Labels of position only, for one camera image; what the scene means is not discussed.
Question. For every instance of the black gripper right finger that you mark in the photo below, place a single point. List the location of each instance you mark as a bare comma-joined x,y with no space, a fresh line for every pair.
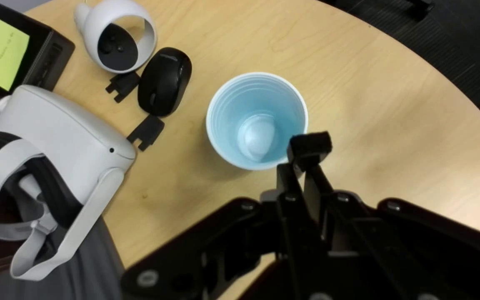
396,256

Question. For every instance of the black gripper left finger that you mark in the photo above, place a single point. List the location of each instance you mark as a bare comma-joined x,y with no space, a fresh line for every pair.
234,251

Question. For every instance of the black marker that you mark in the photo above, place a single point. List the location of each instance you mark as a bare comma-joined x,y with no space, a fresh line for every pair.
309,148

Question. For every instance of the light blue plastic cup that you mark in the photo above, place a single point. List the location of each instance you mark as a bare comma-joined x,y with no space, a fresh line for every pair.
246,111

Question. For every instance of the grey cloth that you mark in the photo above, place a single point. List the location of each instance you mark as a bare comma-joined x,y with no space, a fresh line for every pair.
84,273

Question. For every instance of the white VR headset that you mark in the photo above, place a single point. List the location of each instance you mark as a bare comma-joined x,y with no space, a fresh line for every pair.
68,139

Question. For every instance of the black laptop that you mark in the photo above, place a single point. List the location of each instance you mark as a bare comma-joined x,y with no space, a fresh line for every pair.
51,53

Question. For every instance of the yellow-green sticky note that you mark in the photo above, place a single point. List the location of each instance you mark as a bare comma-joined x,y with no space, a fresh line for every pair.
1,53

